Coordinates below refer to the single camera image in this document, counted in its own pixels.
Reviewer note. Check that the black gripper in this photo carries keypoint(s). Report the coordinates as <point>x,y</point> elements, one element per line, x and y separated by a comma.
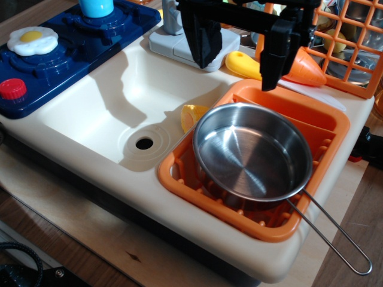
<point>285,34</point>

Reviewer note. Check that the stainless steel pan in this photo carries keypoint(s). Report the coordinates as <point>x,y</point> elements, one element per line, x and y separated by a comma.
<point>252,155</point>

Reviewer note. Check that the orange drying rack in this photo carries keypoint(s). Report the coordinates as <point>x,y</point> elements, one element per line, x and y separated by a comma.
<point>324,129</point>

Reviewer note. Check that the cream toy sink unit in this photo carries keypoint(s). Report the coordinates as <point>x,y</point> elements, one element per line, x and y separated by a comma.
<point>115,126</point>

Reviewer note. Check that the orange toy carrot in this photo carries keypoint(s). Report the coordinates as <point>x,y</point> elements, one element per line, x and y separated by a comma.
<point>306,71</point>

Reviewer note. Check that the grey toy faucet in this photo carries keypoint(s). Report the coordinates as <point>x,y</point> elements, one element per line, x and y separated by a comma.
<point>170,40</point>

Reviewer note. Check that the white cutting board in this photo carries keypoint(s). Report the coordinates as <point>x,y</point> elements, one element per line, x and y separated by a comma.
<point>313,92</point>

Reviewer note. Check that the yellow toy corn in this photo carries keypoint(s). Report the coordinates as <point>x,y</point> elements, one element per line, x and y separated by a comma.
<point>190,115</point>

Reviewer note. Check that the orange grid basket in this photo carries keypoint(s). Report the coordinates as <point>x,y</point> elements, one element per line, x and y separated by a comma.
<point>350,45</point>

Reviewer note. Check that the steel pot in basket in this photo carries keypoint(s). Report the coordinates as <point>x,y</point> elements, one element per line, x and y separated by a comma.
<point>356,21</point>

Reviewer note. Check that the light blue cup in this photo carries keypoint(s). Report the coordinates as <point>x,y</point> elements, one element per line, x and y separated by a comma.
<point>96,8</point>

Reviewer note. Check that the dark blue toy stove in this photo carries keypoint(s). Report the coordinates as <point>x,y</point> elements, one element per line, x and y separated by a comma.
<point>84,44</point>

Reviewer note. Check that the black clamp with orange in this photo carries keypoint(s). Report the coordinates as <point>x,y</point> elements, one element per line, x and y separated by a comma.
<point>368,147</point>

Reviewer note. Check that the toy fried egg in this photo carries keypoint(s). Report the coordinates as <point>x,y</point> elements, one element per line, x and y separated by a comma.
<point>32,41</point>

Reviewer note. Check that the red stove knob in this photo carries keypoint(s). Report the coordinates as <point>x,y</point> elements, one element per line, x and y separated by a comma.
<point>12,89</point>

